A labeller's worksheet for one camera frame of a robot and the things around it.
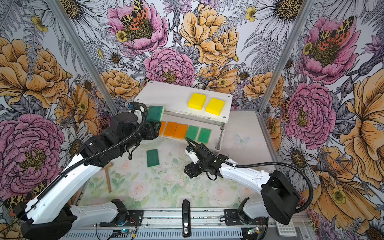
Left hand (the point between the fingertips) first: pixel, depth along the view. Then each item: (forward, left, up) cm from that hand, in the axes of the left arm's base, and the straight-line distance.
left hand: (154, 129), depth 66 cm
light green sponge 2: (+16, -24, -27) cm, 39 cm away
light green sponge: (+19, -16, -27) cm, 37 cm away
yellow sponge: (+15, -28, -1) cm, 32 cm away
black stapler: (-29, -13, -30) cm, 44 cm away
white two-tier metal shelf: (+11, -16, -2) cm, 19 cm away
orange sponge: (+22, -8, -29) cm, 37 cm away
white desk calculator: (-34, -59, -33) cm, 76 cm away
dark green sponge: (+4, +9, -34) cm, 35 cm away
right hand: (-8, -16, -27) cm, 32 cm away
